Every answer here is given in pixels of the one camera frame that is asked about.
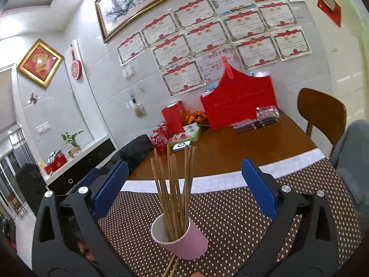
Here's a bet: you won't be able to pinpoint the black jacket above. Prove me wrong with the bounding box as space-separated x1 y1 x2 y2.
107 135 155 177

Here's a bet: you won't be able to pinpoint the framed plum blossom painting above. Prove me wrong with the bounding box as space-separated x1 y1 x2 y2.
95 0 206 44

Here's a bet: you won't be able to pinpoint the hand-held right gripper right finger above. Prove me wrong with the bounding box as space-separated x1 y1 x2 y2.
236 158 339 277

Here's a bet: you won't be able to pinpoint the brown dotted placemat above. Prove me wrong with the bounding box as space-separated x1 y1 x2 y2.
97 148 363 277

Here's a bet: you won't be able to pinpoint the clear plastic packet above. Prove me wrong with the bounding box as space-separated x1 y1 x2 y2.
255 106 280 122

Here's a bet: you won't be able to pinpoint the tall red box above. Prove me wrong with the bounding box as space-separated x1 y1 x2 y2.
161 101 187 136

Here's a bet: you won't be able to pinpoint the black sideboard white top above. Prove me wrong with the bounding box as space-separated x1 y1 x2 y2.
16 134 117 219

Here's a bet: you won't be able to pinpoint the potted green plant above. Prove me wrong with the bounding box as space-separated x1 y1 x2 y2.
61 130 85 159

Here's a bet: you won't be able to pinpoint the orange snack packet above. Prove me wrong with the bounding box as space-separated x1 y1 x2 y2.
183 110 208 126

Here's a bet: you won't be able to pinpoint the bunch of wooden chopsticks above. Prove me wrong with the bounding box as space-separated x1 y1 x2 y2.
150 144 198 242

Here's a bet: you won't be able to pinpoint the gold framed red picture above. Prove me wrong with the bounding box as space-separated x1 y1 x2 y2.
16 39 65 89

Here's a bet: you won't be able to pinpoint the small wooden chair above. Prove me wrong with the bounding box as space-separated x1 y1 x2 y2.
7 193 25 219

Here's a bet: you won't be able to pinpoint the red paddle wall ornament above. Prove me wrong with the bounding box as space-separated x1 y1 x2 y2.
70 46 83 80

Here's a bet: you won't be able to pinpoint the red storage basket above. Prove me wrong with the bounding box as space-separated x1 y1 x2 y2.
199 57 278 130

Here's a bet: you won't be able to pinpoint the pink paper cup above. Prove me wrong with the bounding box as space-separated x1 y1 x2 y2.
151 212 209 261

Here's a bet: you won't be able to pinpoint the red heart paper card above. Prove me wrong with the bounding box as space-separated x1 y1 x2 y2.
317 0 342 28

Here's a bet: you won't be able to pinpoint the grey garment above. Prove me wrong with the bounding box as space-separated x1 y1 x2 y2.
329 119 369 206

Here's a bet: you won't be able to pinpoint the flat dark plastic packets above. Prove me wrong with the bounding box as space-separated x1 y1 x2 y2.
232 119 279 135

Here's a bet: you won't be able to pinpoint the wall of award certificates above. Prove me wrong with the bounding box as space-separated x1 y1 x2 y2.
116 0 313 96

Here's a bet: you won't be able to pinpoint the blue white packet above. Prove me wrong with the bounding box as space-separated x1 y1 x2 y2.
201 83 220 97

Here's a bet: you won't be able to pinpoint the green tray box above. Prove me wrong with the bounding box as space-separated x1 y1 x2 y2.
167 123 202 148

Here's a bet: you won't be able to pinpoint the red gift tin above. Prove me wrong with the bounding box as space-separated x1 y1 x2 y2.
43 154 68 175

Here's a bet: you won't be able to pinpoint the white flat device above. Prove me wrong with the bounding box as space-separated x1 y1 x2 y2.
172 140 192 152

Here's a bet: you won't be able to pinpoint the grey window curtain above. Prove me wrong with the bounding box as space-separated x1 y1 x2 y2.
8 128 37 177

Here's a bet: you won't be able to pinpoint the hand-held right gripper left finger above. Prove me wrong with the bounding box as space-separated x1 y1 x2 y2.
32 160 136 277

